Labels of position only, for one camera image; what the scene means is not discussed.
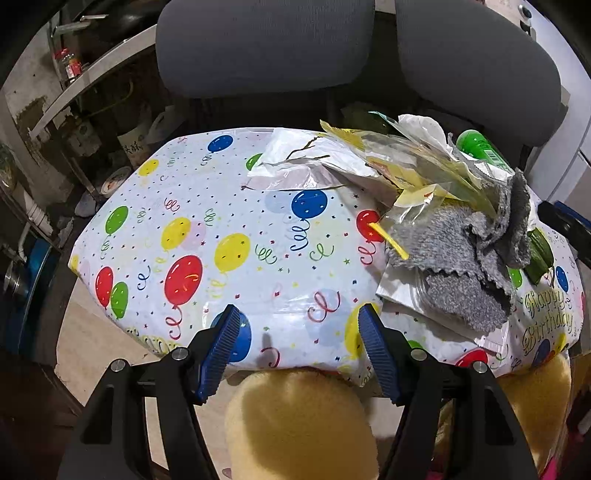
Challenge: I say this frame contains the blue disc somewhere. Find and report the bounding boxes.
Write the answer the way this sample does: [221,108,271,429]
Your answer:
[23,240,61,342]

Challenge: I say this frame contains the grey cloth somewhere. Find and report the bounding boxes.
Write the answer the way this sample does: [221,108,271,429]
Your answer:
[385,168,532,333]

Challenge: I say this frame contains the cluttered wall shelf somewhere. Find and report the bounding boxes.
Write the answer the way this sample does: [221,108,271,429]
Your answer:
[28,23,160,134]

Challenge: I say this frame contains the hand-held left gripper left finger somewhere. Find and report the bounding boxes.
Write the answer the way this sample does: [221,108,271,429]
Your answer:
[58,304,243,480]

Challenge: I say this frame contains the crumpled white wrapper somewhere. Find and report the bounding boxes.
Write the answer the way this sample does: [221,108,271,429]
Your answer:
[399,113,467,153]

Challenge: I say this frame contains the white paper trash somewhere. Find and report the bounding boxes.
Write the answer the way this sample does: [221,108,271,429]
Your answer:
[247,127,384,195]

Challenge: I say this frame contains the balloon print tablecloth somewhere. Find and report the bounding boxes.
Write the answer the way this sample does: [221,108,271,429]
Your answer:
[68,127,583,386]

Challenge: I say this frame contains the clear zip bag yellow strip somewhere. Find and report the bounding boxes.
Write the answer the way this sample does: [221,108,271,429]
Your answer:
[367,203,444,260]

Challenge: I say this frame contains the pink cloth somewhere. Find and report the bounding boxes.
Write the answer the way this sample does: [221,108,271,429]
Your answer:
[542,457,575,480]

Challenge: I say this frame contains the red lid jar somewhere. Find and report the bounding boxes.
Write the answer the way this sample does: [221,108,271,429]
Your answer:
[54,48,83,85]

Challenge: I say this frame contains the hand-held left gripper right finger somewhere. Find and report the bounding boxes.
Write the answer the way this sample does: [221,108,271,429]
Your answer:
[358,304,539,480]

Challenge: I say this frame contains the clear plastic bags pile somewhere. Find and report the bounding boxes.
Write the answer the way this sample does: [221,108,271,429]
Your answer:
[321,119,497,217]

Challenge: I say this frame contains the green bottle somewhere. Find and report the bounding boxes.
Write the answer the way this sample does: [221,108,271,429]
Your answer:
[456,130,515,178]

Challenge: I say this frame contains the grey office chair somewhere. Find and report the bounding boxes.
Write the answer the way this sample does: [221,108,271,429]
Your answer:
[154,0,568,148]

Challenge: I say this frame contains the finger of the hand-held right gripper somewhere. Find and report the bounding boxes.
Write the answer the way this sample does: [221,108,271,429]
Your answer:
[538,200,591,245]

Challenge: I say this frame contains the labelled dark bottle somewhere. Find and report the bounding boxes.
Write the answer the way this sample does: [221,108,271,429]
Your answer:
[115,104,153,169]

